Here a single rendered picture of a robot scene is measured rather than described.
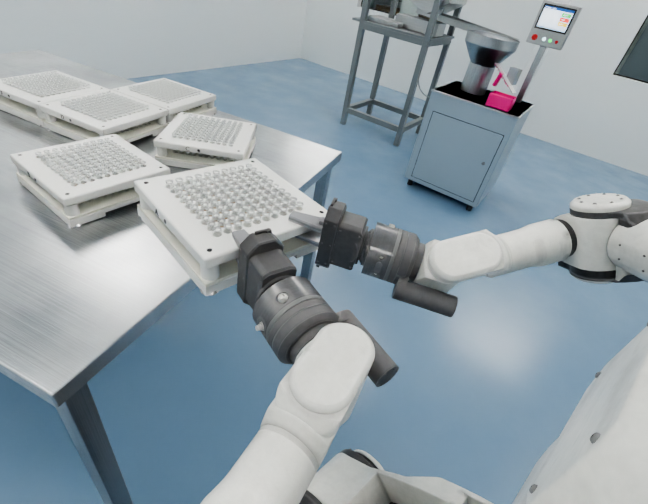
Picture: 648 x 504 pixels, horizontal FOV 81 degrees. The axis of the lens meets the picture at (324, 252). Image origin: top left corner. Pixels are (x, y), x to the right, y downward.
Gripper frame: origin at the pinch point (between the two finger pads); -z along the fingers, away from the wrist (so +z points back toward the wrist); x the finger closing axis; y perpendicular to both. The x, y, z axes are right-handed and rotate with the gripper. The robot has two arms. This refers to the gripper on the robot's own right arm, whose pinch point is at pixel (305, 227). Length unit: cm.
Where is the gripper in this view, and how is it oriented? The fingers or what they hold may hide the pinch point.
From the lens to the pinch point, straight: 63.6
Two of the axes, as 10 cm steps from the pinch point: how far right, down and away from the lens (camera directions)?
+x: -1.8, 7.6, 6.2
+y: 2.7, -5.7, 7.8
